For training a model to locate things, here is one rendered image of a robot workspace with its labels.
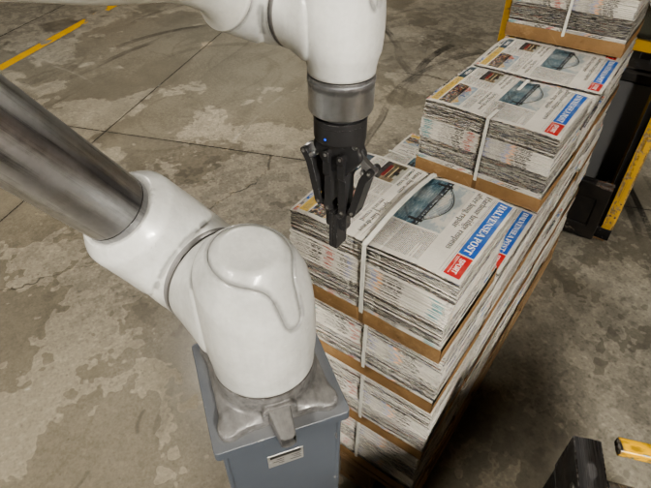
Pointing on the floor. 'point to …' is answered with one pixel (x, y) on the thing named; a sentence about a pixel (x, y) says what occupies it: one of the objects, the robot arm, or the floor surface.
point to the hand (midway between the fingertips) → (337, 226)
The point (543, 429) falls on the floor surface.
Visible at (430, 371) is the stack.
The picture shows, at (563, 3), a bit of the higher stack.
